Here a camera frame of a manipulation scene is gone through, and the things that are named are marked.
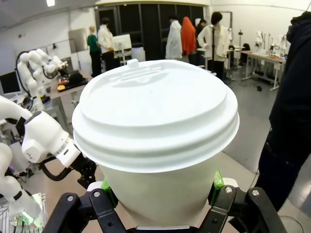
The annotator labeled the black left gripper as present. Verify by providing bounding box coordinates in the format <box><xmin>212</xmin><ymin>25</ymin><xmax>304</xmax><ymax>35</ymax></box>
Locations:
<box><xmin>72</xmin><ymin>155</ymin><xmax>98</xmax><ymax>190</ymax></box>

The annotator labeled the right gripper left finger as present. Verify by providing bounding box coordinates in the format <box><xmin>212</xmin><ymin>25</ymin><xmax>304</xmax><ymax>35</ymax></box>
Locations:
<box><xmin>44</xmin><ymin>178</ymin><xmax>127</xmax><ymax>233</ymax></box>

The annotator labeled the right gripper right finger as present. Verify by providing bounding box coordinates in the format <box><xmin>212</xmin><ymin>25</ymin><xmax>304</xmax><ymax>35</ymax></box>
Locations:
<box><xmin>198</xmin><ymin>167</ymin><xmax>289</xmax><ymax>233</ymax></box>

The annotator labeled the white paper cup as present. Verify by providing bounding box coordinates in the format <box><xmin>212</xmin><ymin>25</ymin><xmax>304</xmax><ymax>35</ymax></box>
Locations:
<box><xmin>98</xmin><ymin>151</ymin><xmax>221</xmax><ymax>231</ymax></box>

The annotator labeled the white plastic cup lid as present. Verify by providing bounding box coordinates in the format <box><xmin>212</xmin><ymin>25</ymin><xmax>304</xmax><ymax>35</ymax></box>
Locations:
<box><xmin>71</xmin><ymin>59</ymin><xmax>241</xmax><ymax>174</ymax></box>

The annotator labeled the grey table with tools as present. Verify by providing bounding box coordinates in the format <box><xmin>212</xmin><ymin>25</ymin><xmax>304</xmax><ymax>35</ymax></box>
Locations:
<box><xmin>50</xmin><ymin>70</ymin><xmax>94</xmax><ymax>127</ymax></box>

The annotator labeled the black bag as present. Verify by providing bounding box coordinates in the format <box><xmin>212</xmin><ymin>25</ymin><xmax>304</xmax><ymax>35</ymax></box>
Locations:
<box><xmin>65</xmin><ymin>72</ymin><xmax>85</xmax><ymax>86</ymax></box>

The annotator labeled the black computer monitor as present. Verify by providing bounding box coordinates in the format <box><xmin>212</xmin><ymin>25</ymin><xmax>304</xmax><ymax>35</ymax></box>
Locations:
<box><xmin>0</xmin><ymin>71</ymin><xmax>22</xmax><ymax>96</ymax></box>

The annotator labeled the person in green top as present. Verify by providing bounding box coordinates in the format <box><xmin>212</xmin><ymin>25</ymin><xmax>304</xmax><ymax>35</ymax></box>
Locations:
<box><xmin>86</xmin><ymin>25</ymin><xmax>102</xmax><ymax>79</ymax></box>

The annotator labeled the person's body in black hoodie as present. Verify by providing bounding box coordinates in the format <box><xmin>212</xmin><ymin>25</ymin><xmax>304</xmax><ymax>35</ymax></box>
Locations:
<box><xmin>254</xmin><ymin>11</ymin><xmax>311</xmax><ymax>212</ymax></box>

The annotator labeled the short person in white coat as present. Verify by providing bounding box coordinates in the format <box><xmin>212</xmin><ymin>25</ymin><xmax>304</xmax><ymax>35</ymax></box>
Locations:
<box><xmin>97</xmin><ymin>17</ymin><xmax>115</xmax><ymax>73</ymax></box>

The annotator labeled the white cart with screen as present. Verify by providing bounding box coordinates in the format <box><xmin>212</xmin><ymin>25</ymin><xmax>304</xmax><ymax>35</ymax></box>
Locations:
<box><xmin>113</xmin><ymin>33</ymin><xmax>133</xmax><ymax>59</ymax></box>

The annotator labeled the tall person in white coat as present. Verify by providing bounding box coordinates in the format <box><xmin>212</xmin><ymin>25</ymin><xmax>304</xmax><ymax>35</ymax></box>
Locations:
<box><xmin>165</xmin><ymin>14</ymin><xmax>183</xmax><ymax>60</ymax></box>

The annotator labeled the grey workbench with red mats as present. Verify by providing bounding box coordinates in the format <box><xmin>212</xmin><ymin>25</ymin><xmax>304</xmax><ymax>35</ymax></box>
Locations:
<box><xmin>239</xmin><ymin>50</ymin><xmax>287</xmax><ymax>91</ymax></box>

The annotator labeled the black stand pole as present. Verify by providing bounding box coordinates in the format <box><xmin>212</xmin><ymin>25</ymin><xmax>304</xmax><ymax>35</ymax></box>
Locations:
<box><xmin>211</xmin><ymin>26</ymin><xmax>217</xmax><ymax>63</ymax></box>

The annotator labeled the person in orange hood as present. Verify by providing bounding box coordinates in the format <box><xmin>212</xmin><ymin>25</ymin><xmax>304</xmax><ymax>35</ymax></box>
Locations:
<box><xmin>181</xmin><ymin>16</ymin><xmax>197</xmax><ymax>65</ymax></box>

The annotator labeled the cream jacket figure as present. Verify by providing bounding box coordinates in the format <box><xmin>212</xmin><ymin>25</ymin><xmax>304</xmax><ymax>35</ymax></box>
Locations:
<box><xmin>198</xmin><ymin>11</ymin><xmax>231</xmax><ymax>80</ymax></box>

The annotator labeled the black braided cable sleeve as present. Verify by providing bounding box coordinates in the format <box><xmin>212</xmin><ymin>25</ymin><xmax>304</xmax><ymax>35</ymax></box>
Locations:
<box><xmin>40</xmin><ymin>159</ymin><xmax>75</xmax><ymax>182</ymax></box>

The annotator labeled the grey metal wall panel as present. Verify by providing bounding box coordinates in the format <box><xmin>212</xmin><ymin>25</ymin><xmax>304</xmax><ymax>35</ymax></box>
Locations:
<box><xmin>68</xmin><ymin>28</ymin><xmax>88</xmax><ymax>53</ymax></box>

